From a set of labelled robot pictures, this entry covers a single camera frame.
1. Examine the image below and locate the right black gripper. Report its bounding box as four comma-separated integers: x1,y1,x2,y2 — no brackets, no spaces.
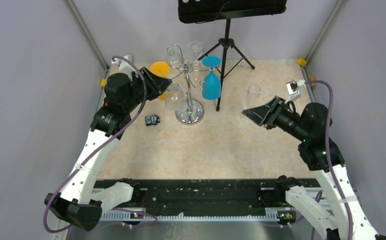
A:
242,95,309,142

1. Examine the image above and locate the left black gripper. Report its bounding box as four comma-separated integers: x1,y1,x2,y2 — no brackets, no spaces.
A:
123,66,172,112

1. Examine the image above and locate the orange wine glass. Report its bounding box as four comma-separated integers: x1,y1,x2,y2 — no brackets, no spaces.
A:
149,61,171,101

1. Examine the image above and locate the clear flute glass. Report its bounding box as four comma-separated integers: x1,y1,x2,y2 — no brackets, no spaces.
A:
240,84,261,122

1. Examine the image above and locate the clear wine glass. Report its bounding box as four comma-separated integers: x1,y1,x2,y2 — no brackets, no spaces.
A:
165,83,184,111

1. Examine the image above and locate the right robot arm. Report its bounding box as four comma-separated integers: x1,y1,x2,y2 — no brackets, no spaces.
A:
242,96,385,240

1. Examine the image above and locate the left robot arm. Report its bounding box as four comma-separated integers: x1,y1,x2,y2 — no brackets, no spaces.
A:
45,67,172,231

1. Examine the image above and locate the chrome wine glass rack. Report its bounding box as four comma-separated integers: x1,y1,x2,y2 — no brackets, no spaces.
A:
170,44,210,126

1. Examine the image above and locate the blue wine glass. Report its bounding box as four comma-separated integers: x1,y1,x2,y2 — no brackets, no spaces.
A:
202,55,222,101

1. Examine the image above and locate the clear glass back left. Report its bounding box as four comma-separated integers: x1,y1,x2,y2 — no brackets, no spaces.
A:
165,45,183,68

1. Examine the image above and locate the small blue owl toy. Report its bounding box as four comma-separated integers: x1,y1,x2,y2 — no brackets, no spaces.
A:
145,114,160,126

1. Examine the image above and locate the clear glass back right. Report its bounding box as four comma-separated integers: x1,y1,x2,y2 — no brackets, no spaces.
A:
187,40,203,63

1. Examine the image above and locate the yellow corner clamp right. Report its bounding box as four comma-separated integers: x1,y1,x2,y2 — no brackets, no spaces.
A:
296,58,307,67

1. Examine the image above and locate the black music stand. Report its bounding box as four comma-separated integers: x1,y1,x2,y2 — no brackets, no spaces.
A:
178,0,287,112

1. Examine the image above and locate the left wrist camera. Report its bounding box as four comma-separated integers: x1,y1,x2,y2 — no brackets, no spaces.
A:
119,53,137,77

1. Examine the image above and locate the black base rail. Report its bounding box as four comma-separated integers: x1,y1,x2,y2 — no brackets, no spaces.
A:
103,178,299,224

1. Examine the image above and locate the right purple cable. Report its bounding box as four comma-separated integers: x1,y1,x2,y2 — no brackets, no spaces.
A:
298,80,354,240

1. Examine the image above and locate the purple cable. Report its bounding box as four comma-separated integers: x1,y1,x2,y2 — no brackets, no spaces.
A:
43,55,159,234
298,80,354,240

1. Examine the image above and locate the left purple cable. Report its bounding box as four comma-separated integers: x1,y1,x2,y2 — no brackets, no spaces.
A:
43,55,159,234

